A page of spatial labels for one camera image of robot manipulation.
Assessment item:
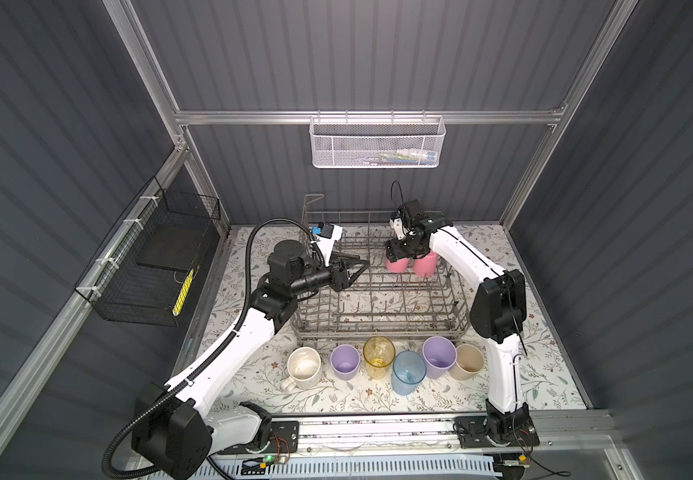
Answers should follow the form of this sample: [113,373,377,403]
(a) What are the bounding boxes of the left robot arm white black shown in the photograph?
[102,223,369,479]

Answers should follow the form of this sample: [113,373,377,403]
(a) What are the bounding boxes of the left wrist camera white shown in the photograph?
[312,222,344,266]

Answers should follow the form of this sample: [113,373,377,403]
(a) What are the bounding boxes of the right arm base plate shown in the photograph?
[452,415,540,450]

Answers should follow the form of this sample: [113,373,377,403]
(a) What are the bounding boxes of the blue transparent cup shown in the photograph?
[391,351,427,396]

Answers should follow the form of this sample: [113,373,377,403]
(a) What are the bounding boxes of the beige plastic cup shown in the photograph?
[448,344,484,382]

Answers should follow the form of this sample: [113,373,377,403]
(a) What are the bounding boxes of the white mesh wall basket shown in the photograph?
[308,115,446,169]

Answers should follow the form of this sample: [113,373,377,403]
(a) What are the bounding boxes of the grey wire dish rack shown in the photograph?
[292,194,473,343]

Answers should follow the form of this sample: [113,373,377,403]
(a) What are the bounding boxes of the yellow brush in basket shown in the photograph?
[172,269,196,317]

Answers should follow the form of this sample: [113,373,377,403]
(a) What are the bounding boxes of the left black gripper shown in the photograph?
[288,251,367,300]

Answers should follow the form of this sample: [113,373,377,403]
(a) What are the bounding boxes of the small lilac plastic cup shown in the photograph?
[330,344,360,381]

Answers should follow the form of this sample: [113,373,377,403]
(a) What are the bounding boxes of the white vented front panel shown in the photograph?
[208,454,503,479]

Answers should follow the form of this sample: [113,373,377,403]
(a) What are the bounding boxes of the items in white basket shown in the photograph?
[378,149,439,168]

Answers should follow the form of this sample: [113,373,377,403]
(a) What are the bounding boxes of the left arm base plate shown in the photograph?
[218,420,300,455]

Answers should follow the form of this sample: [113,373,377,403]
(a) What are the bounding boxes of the black wire wall basket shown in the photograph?
[74,179,228,327]

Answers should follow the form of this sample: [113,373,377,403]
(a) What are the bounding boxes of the pink plastic cup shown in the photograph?
[413,251,439,278]
[385,258,410,274]

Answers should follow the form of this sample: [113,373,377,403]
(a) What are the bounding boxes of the yellow transparent cup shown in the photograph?
[362,336,396,380]

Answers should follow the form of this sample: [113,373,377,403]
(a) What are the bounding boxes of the large lilac plastic cup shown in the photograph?
[421,336,457,379]

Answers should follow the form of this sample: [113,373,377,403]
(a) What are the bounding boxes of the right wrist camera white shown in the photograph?
[389,217,406,240]

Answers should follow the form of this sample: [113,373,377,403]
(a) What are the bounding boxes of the white ceramic mug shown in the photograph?
[280,347,322,392]

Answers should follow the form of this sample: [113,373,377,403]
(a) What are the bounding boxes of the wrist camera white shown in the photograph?
[312,222,344,266]
[389,217,406,240]

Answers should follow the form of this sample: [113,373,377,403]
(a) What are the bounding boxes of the floral table mat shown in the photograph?
[188,224,586,414]

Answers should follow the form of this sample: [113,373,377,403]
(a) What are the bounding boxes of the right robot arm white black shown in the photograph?
[384,200,531,445]

